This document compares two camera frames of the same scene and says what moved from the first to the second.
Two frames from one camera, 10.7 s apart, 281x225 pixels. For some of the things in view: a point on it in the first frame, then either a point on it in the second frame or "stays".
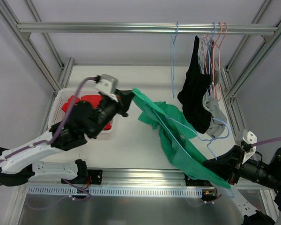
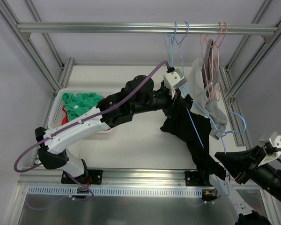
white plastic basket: x=58 y=115 stays
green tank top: x=177 y=141 to x=77 y=104
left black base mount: x=95 y=176 stays
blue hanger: x=184 y=147 to x=181 y=56
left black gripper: x=120 y=103 to x=172 y=103
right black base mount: x=190 y=182 stays
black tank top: x=196 y=84 to x=194 y=130
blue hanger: x=209 y=89 to x=203 y=146
